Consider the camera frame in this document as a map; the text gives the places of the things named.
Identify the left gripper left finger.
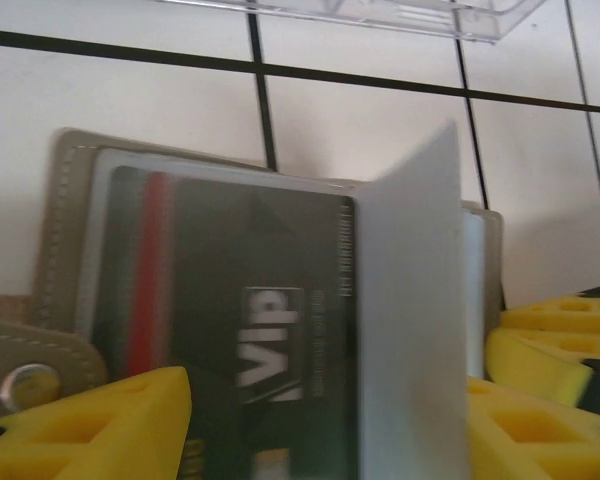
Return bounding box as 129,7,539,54
0,366,191,480

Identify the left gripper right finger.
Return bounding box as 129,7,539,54
467,377,600,480

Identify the black VIP card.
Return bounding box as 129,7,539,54
90,164,359,480

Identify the grey foil pouch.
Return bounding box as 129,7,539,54
0,119,506,480

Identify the clear acrylic card organizer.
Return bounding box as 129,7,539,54
162,0,539,47

